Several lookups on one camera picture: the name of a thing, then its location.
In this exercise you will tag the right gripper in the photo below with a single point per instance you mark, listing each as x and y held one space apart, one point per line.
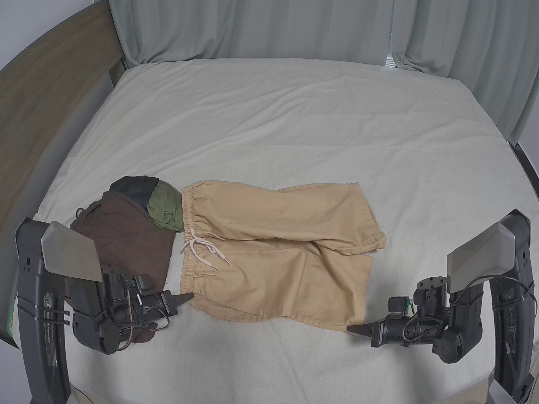
391 330

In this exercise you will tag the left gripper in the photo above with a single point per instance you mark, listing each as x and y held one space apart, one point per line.
162 305

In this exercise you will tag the beige shorts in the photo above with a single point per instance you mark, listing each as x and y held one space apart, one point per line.
273 246

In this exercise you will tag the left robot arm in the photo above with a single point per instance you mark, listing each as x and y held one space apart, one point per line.
42 309

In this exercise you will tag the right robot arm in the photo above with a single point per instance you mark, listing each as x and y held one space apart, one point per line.
511 330

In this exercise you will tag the bed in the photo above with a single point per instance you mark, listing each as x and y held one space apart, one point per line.
294 120

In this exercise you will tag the brown garment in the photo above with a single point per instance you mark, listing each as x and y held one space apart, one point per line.
126 234

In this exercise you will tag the green garment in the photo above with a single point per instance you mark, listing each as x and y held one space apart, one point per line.
164 208

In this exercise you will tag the black garment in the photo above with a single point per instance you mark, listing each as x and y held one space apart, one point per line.
132 187

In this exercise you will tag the pale grey-green curtain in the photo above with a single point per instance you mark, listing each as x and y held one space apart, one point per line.
252 15
463 23

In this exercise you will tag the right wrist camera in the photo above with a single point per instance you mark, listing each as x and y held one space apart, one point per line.
399 304

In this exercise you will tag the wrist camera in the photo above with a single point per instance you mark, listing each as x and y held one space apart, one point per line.
399 304
144 284

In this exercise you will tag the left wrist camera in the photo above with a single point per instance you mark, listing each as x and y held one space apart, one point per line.
144 284

